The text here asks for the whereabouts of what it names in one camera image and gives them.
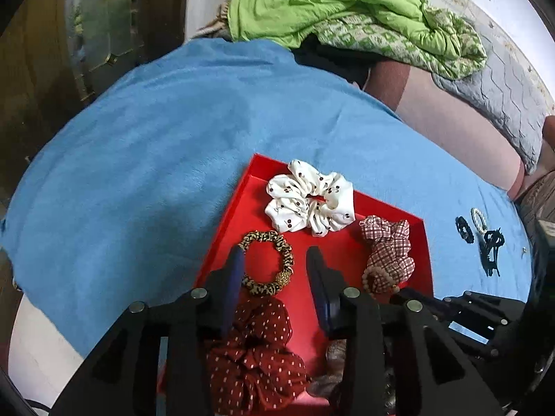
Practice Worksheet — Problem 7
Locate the black hair tie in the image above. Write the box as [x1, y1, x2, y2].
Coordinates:
[455, 216, 477, 244]

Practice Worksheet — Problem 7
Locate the leopard print hair tie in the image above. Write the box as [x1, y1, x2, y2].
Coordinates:
[238, 231, 294, 296]

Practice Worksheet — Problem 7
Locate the red plaid scrunchie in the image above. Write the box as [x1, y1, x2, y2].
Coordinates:
[359, 216, 416, 295]

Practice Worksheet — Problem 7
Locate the pink bead bracelet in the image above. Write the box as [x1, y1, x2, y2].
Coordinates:
[362, 267, 402, 295]

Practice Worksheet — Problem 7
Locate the wooden cabinet with glass door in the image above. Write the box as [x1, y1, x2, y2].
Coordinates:
[0, 0, 191, 209]

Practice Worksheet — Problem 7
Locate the blue blanket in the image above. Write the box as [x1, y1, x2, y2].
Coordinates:
[0, 38, 535, 358]

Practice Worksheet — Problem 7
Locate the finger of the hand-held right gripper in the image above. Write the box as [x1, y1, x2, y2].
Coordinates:
[440, 291, 511, 356]
[390, 288, 454, 323]

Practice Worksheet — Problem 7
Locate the black cloth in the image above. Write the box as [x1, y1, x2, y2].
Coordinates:
[290, 37, 378, 92]

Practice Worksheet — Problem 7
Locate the pink sofa cushion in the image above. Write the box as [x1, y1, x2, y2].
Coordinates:
[364, 58, 525, 202]

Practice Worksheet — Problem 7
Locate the red box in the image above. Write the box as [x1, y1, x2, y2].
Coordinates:
[158, 153, 434, 406]

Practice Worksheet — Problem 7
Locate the grey organza scrunchie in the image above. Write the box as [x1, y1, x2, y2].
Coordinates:
[309, 338, 397, 416]

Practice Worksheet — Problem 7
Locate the black claw clip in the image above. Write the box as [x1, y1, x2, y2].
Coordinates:
[478, 227, 506, 277]

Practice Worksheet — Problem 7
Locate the beige braided rope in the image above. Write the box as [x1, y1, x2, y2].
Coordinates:
[193, 2, 232, 40]

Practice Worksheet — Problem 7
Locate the white cherry print scrunchie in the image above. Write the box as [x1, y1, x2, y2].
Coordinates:
[264, 159, 356, 237]

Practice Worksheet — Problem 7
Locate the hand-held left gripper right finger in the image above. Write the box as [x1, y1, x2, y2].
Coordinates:
[306, 246, 506, 416]

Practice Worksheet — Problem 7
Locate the red polka dot scrunchie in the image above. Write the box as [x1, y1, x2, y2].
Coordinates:
[204, 297, 309, 412]

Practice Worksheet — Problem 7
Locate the green quilt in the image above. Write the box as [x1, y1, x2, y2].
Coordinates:
[228, 0, 487, 81]

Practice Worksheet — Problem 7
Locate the grey quilted pillow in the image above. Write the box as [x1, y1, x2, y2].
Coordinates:
[431, 37, 551, 176]

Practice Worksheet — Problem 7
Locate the white bed sheet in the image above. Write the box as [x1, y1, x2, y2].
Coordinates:
[9, 299, 87, 404]

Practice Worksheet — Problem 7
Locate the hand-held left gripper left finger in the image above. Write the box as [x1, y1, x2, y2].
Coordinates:
[50, 246, 248, 416]

